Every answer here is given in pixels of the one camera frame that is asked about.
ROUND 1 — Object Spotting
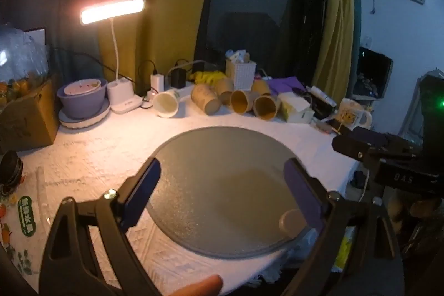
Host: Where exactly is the yellow white plastic bag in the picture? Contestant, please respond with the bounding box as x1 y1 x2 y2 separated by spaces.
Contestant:
332 226 358 273

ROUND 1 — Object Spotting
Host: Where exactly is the clear bag of oranges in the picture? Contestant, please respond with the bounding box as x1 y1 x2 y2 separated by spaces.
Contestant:
0 24 51 106

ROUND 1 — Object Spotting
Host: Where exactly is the white desk lamp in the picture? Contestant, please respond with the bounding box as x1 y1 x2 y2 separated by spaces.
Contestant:
80 0 145 115

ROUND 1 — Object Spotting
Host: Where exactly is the small white cup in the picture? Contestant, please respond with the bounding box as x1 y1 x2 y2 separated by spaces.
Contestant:
278 209 309 238

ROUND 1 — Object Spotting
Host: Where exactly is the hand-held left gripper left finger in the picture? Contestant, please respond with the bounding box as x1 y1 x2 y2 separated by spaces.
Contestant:
39 157 161 296

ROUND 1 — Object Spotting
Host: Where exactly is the round grey mat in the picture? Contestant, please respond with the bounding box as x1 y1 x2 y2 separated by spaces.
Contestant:
146 126 325 260

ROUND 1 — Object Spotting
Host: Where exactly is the clear printed plastic bag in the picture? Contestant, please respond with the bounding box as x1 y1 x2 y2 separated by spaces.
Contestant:
0 192 47 283

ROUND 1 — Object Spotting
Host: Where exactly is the white charger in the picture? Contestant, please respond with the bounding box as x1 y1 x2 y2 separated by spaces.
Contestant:
150 74 166 93

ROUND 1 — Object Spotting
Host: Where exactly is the white cable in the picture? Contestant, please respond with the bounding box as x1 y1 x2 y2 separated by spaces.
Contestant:
354 171 370 201

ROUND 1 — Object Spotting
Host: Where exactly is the pale blue plate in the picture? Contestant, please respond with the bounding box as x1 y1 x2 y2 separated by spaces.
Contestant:
58 98 112 129

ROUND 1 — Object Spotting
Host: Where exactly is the person's right hand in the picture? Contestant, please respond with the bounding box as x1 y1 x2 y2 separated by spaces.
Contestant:
388 190 444 225

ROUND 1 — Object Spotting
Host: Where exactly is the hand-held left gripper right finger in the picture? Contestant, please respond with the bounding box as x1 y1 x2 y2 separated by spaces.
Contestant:
281 158 405 296

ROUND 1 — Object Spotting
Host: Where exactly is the purple bowl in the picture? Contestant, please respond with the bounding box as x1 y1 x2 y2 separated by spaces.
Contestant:
56 78 107 119

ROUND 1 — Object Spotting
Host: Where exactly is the white mug with yellow print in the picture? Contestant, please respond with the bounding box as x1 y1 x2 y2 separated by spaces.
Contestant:
335 98 374 130

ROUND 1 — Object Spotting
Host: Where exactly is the narrow yellow curtain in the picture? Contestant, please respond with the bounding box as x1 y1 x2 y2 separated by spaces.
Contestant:
312 0 362 98

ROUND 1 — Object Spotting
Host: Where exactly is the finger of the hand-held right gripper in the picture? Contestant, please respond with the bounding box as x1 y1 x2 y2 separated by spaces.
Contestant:
350 127 422 154
332 136 385 163

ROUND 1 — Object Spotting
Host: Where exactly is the tall brown cup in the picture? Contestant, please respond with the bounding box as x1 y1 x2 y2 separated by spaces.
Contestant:
191 84 223 115

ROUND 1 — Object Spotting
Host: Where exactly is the white cup with print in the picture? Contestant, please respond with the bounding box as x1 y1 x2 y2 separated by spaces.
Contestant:
153 90 181 118

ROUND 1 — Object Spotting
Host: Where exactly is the black round object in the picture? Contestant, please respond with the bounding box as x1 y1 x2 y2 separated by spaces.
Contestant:
0 150 24 194

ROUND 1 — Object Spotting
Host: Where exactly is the purple cloth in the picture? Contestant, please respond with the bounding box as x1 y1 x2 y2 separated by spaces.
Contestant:
257 76 306 95

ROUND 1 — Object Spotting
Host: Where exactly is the yellow cloth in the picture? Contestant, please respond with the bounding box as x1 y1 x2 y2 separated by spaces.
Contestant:
189 70 228 84

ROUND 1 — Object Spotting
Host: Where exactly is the cardboard box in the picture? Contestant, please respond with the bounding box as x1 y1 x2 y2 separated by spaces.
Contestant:
0 74 61 154

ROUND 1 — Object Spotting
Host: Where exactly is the black power adapter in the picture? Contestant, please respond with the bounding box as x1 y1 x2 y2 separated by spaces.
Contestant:
169 69 187 89

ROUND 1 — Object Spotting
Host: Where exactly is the white tissue box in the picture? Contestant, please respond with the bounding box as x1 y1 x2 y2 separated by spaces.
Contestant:
279 92 315 124

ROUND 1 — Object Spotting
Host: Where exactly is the black monitor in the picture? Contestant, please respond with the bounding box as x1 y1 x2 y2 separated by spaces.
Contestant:
354 46 394 99

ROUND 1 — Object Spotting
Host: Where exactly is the white woven basket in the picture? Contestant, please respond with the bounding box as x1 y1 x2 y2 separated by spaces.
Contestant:
225 58 257 91

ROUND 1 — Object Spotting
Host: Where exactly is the small pale bowl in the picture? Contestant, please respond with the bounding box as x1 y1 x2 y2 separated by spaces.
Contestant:
64 79 102 96

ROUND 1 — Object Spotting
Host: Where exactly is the wide yellow curtain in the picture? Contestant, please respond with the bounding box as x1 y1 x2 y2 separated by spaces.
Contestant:
97 0 223 96

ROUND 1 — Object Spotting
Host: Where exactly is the person's left hand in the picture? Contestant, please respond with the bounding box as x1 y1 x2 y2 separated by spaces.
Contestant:
161 274 223 296

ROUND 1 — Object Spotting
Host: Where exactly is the black cable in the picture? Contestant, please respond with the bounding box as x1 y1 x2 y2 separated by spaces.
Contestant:
51 49 117 75

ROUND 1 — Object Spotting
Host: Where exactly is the white tube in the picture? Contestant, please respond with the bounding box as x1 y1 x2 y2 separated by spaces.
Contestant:
310 85 337 107

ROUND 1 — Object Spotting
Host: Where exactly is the white tablecloth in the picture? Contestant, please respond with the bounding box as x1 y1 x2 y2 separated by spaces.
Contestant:
0 84 361 296

